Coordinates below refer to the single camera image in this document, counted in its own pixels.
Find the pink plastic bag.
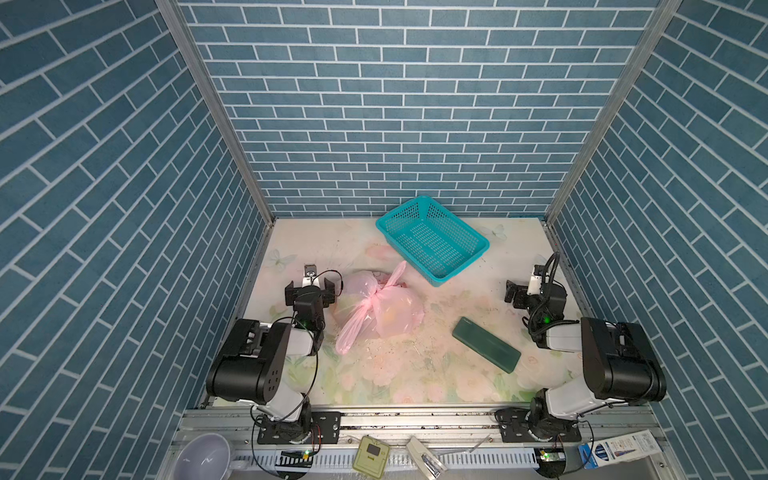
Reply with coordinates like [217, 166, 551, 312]
[334, 261, 425, 355]

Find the teal plastic basket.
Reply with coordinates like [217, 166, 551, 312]
[376, 196, 490, 287]

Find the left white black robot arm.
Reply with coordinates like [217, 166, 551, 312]
[205, 274, 337, 444]

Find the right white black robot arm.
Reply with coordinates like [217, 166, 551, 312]
[494, 279, 667, 443]

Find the dark green rectangular block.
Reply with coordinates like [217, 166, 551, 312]
[452, 317, 521, 374]

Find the blue white paper box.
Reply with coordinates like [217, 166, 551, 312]
[579, 430, 662, 470]

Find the green digital timer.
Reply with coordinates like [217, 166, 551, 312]
[352, 436, 391, 479]

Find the white round bowl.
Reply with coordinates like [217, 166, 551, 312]
[172, 433, 232, 480]

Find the white small device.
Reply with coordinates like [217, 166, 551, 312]
[406, 437, 448, 480]

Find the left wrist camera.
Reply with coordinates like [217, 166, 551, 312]
[302, 264, 320, 287]

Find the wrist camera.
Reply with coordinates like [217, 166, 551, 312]
[302, 264, 320, 287]
[527, 265, 548, 296]

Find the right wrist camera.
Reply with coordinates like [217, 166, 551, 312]
[527, 265, 548, 296]

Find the aluminium mounting rail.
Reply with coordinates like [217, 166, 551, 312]
[172, 404, 665, 449]

